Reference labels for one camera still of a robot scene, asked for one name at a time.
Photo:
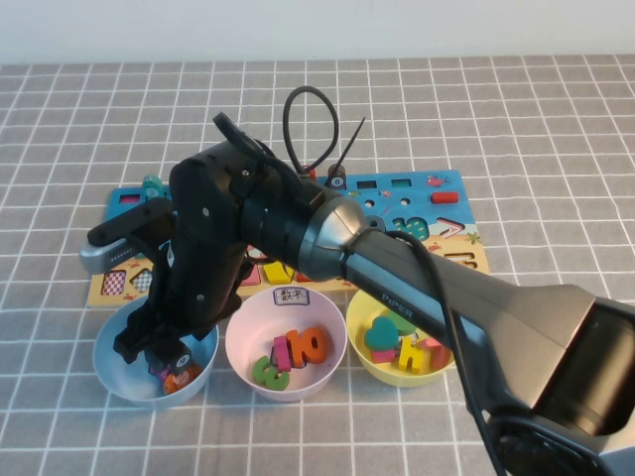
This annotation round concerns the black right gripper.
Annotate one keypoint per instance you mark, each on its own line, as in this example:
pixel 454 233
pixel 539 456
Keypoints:
pixel 203 248

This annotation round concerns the dark teal fish piece number 9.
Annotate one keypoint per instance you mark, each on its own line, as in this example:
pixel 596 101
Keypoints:
pixel 181 361

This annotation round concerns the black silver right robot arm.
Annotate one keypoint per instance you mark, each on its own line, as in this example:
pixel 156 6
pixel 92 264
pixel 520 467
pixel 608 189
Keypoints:
pixel 496 317

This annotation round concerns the orange fish piece number 10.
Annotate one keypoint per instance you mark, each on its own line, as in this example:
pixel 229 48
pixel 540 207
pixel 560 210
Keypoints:
pixel 178 383

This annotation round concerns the light blue plastic bowl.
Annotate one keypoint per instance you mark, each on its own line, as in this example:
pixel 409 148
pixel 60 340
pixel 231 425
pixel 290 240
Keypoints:
pixel 124 387

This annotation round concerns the light pink plastic bowl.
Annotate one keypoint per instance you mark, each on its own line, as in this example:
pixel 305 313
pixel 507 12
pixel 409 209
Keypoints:
pixel 248 327

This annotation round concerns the teal fish piece number 2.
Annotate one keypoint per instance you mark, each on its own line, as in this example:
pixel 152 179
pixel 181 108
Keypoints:
pixel 151 187

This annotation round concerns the light yellow plastic bowl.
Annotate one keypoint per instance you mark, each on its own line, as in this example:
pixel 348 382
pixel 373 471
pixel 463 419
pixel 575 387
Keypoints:
pixel 362 357

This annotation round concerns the brown fish piece number 8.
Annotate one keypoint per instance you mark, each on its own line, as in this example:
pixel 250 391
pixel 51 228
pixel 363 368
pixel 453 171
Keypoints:
pixel 337 181

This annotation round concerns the colourful wooden puzzle board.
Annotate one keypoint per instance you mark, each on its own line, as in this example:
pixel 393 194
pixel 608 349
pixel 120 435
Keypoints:
pixel 419 203

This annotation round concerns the green wooden number 3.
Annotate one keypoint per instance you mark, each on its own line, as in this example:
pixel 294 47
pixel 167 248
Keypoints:
pixel 260 374

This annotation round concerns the magenta wooden number 1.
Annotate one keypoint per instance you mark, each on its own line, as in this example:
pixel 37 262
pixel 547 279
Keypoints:
pixel 283 354

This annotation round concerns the pink wooden trapezoid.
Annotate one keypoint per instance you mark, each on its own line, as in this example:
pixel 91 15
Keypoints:
pixel 255 275

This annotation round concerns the orange wooden number 10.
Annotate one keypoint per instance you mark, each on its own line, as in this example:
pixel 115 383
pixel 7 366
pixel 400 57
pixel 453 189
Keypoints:
pixel 297 347

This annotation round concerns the yellow wooden pentagon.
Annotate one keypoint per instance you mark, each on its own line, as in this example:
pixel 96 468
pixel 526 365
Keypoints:
pixel 275 273

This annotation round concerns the red wooden triangle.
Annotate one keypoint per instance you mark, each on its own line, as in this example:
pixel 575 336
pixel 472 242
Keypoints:
pixel 303 277

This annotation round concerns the teal wooden heart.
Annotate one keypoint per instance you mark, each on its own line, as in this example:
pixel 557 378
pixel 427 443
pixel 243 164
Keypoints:
pixel 381 334

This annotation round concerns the pink wooden rectangle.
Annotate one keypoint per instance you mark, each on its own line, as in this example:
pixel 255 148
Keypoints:
pixel 382 356

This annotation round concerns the green wooden circle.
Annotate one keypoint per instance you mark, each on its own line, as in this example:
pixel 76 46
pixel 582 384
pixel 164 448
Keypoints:
pixel 404 324

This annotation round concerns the yellow wooden equals sign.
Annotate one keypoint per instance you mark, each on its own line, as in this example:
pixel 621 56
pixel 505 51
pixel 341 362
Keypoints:
pixel 409 357

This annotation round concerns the dark grey wooden number 9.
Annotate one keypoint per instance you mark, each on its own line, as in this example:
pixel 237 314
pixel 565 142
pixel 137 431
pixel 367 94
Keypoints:
pixel 383 225

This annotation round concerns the salmon wooden greater-than sign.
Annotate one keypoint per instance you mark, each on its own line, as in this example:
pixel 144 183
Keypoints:
pixel 439 354

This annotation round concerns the red wooden minus sign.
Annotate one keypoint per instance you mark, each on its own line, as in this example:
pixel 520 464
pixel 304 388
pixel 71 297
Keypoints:
pixel 445 197

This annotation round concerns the grey checked tablecloth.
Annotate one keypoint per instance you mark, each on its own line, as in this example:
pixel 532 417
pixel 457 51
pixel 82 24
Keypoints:
pixel 546 149

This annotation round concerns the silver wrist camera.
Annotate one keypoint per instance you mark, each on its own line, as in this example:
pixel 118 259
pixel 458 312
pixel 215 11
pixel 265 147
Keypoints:
pixel 109 253

